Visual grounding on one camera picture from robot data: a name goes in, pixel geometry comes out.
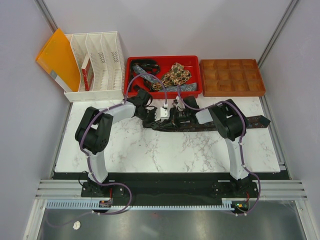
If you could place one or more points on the aluminium frame rail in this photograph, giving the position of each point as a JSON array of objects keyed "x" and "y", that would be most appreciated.
[{"x": 271, "y": 190}]

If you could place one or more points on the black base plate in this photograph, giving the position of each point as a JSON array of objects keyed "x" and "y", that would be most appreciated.
[{"x": 217, "y": 185}]

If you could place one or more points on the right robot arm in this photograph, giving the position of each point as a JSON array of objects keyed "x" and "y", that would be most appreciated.
[{"x": 227, "y": 119}]

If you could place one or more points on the black dark tie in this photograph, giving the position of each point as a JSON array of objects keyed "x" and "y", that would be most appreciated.
[{"x": 150, "y": 66}]

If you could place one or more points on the orange compartment tray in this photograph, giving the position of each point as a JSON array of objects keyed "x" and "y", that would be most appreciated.
[{"x": 231, "y": 78}]

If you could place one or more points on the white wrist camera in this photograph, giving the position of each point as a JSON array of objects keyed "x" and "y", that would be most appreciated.
[
  {"x": 178, "y": 104},
  {"x": 162, "y": 113}
]

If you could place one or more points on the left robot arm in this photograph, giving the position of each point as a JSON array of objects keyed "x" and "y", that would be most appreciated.
[{"x": 94, "y": 130}]

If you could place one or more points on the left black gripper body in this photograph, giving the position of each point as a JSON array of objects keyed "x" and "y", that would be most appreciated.
[{"x": 149, "y": 118}]

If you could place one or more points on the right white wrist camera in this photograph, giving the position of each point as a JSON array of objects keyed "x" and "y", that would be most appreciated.
[{"x": 178, "y": 104}]

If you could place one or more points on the floral beige green tie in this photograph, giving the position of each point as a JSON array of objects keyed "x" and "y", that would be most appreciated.
[{"x": 177, "y": 75}]

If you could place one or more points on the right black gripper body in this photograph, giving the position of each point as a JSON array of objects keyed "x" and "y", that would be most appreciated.
[{"x": 177, "y": 117}]

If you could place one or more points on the white crumpled paper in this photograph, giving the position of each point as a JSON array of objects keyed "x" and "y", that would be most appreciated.
[{"x": 76, "y": 225}]

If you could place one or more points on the brown blue patterned tie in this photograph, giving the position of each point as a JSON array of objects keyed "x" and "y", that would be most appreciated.
[{"x": 254, "y": 122}]

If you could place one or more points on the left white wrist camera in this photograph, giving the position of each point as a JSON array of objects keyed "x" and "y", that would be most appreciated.
[{"x": 162, "y": 113}]

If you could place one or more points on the orange folder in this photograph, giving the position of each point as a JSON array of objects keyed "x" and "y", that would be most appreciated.
[{"x": 57, "y": 59}]

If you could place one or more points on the grey cable duct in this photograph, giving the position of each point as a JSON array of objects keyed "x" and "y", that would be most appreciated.
[{"x": 97, "y": 204}]

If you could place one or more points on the white file organizer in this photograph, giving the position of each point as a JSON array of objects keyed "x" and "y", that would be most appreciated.
[{"x": 107, "y": 60}]

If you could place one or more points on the red book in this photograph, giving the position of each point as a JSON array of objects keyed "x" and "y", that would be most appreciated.
[{"x": 87, "y": 72}]

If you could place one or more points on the light blue paisley tie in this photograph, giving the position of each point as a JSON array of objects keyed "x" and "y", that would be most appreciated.
[{"x": 186, "y": 87}]

